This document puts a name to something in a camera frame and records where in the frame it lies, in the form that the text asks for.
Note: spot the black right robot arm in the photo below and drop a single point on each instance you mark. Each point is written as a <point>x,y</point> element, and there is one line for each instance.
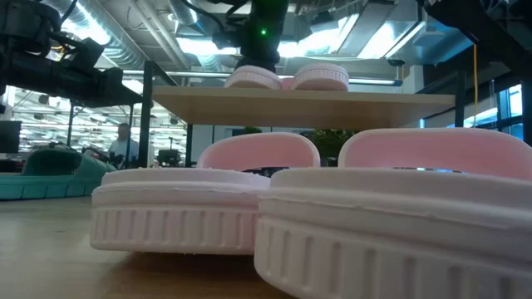
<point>478,29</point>

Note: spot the green slide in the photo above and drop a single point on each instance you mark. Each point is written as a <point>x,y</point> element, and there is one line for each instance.
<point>50,178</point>

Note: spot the artificial potted plant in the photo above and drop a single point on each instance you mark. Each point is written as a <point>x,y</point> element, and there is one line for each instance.
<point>332,143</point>

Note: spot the wooden shelf black frame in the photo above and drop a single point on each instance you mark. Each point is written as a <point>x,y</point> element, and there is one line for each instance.
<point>291,108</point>

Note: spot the person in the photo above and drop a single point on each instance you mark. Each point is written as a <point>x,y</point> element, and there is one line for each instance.
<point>122,145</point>

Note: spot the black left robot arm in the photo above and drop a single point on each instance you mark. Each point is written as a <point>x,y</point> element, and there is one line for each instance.
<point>50,79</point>

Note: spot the pink slide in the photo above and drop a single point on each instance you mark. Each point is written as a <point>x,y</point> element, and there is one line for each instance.
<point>178,207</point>
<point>322,76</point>
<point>395,232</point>
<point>253,79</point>

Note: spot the black monitor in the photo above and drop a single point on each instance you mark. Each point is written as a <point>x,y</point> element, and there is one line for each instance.
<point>9,137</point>

